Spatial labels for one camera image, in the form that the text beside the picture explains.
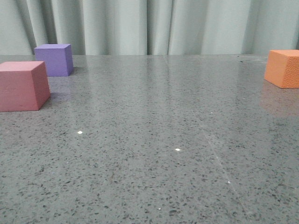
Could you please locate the orange foam cube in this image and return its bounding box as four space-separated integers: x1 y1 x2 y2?
264 49 299 88

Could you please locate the pale green curtain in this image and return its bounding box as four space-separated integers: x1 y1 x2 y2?
0 0 299 55

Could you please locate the purple foam cube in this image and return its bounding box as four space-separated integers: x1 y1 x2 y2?
34 44 73 77

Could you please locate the pink foam cube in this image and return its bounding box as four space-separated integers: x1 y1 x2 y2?
0 61 50 112

